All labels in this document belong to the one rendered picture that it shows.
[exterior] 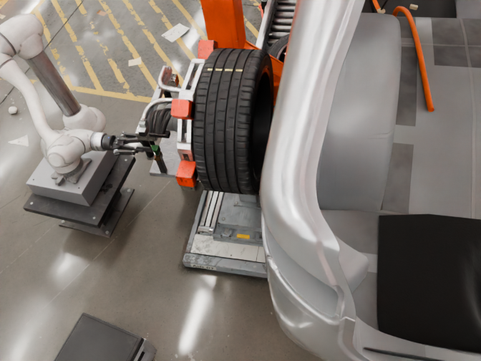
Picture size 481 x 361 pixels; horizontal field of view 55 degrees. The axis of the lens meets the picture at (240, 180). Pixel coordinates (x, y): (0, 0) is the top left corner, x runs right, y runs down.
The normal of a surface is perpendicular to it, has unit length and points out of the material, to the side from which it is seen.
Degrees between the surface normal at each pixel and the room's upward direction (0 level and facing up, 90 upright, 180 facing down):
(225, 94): 23
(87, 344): 0
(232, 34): 90
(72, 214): 0
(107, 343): 0
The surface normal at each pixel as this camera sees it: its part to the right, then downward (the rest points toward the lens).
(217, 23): -0.19, 0.81
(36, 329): -0.11, -0.58
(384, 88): -0.05, -0.10
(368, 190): -0.08, 0.64
